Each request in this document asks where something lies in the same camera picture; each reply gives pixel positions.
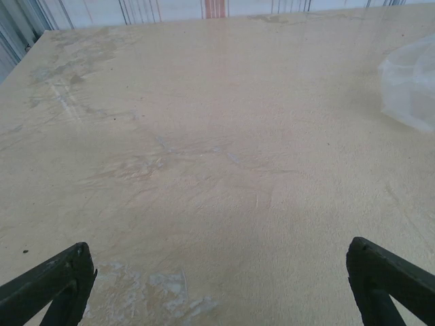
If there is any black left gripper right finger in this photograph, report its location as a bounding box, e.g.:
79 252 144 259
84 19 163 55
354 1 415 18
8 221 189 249
345 236 435 326

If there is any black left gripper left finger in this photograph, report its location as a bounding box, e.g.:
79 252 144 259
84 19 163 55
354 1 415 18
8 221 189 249
0 241 98 326

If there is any clear zip-top plastic bag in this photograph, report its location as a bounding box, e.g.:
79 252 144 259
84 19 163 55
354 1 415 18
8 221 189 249
377 33 435 134

